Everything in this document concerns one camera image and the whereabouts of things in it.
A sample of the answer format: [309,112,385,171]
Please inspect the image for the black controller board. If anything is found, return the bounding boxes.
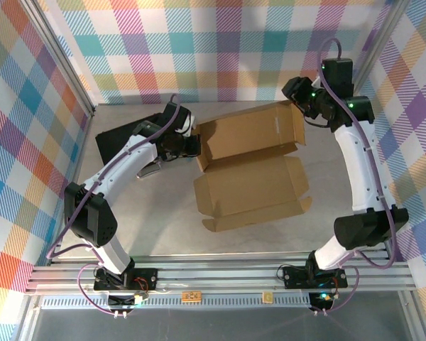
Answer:
[108,291,150,308]
[309,291,337,310]

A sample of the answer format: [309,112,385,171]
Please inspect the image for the black case with metal handle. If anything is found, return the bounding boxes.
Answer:
[94,112,164,180]

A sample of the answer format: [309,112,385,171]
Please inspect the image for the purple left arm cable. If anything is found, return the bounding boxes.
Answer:
[48,94,182,317]

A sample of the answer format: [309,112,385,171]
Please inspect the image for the aluminium frame rails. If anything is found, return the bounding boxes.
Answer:
[24,254,418,296]

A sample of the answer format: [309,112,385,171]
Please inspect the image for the slotted grey cable duct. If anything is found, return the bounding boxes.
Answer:
[38,296,313,309]

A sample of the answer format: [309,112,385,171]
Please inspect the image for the brown cardboard paper box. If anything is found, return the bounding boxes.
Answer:
[192,99,313,234]

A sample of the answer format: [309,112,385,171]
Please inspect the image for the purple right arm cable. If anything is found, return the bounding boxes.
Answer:
[319,37,398,317]

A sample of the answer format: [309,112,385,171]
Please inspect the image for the aluminium side rail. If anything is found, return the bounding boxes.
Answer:
[49,104,97,266]

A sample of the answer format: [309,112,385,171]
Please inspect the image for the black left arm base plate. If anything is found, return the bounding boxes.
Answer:
[93,268,159,293]

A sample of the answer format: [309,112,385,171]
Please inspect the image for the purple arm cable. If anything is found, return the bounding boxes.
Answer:
[319,37,398,317]
[48,94,182,317]

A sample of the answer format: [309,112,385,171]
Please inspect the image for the aluminium frame post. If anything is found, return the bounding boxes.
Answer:
[340,0,413,107]
[21,0,95,117]

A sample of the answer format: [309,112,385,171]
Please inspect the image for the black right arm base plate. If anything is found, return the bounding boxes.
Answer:
[282,264,349,289]

